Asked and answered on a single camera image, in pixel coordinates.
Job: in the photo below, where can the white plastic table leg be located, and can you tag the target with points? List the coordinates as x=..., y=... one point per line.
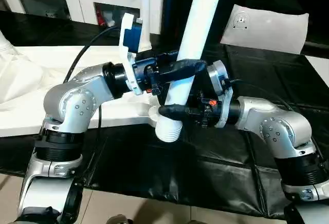
x=205, y=8
x=5, y=41
x=145, y=8

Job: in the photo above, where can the white plastic table top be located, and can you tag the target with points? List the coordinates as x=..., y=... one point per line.
x=20, y=80

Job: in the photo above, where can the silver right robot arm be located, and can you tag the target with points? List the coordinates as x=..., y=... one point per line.
x=277, y=126

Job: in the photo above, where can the white cabinet with glass doors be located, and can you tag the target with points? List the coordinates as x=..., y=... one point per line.
x=85, y=3

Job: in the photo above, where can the flat white board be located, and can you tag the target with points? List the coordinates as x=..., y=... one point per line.
x=321, y=64

